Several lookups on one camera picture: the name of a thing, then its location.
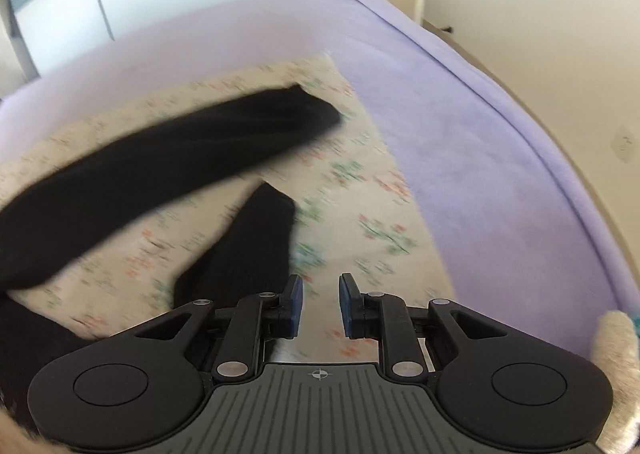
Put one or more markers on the black pants with elastic waist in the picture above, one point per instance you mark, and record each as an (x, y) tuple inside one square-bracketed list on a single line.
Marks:
[(69, 212)]

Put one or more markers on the lavender bed sheet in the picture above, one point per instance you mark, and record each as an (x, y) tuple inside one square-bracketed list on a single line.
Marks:
[(520, 238)]

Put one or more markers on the floral embroidered cream bed cover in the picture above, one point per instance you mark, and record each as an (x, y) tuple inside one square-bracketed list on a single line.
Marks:
[(338, 204)]

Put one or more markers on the cream fuzzy sleeve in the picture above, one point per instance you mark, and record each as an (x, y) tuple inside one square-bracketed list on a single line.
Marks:
[(615, 350)]

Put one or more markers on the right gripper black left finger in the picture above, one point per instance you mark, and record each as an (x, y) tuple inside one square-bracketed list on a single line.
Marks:
[(256, 320)]

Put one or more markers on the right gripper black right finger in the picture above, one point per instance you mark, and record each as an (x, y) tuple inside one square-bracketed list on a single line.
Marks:
[(384, 318)]

